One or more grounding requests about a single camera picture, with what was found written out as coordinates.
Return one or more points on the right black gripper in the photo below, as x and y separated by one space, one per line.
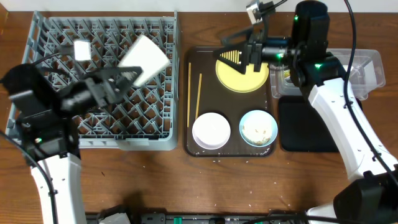
249 53

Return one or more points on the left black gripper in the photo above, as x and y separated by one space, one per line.
106 94

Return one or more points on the white cup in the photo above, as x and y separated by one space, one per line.
147 55

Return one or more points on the green orange snack wrapper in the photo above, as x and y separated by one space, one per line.
286 73

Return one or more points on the short wooden chopstick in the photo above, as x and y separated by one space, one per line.
198 96

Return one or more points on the light blue bowl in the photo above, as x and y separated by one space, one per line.
258 128

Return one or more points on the long wooden chopstick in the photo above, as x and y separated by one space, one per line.
189 92

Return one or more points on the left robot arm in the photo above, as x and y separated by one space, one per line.
48 133

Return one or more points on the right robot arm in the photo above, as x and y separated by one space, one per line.
371 196

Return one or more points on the grey dishwasher rack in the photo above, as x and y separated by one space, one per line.
146 117

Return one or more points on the yellow plate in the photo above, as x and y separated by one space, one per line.
238 82

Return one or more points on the dark brown serving tray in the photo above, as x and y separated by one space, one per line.
218 99

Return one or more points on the white saucer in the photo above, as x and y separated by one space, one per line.
211 131

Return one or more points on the black rectangular tray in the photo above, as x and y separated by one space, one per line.
301 129

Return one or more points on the clear plastic bin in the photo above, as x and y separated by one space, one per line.
366 75

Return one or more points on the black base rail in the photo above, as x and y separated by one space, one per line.
161 216

